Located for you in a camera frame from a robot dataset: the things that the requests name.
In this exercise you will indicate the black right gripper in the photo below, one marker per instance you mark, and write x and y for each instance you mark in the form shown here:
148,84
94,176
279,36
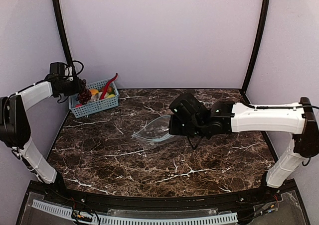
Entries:
178,126

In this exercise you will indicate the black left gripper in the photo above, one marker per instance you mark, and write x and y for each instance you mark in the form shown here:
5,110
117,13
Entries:
75,86

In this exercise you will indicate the clear zip top bag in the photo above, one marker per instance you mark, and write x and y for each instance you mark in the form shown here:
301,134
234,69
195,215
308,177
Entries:
155,133

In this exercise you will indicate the purple toy grapes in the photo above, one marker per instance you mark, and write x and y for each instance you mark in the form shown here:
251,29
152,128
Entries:
84,96

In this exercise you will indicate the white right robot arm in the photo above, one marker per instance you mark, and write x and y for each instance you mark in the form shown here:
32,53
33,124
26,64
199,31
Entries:
192,118

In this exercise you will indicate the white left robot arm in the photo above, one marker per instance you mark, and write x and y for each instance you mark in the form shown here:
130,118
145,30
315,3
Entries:
15,131

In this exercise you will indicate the light blue plastic basket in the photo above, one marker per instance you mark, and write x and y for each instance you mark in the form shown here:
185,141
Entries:
93,107

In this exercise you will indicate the orange toy fruit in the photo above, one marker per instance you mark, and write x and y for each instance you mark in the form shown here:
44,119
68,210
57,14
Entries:
93,91

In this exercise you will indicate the white toy garlic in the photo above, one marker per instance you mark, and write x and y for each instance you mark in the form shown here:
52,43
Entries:
95,97

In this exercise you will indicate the red toy chili pepper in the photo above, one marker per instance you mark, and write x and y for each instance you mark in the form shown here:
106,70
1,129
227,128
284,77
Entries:
105,90

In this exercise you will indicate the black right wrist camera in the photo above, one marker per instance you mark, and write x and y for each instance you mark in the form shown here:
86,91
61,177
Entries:
186,105

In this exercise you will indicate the black left frame post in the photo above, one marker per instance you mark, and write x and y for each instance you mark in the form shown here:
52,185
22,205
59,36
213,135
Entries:
61,30

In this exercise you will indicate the black frame post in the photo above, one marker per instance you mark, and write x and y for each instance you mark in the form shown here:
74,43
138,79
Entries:
256,45
61,30

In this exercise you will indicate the black front table rail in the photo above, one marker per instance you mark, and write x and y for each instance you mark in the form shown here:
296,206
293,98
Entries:
243,200

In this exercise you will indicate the white slotted cable duct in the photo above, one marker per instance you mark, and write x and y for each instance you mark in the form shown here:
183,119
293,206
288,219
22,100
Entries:
129,217

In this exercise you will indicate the black right frame post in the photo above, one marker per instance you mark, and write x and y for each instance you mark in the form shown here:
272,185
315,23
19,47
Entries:
256,45

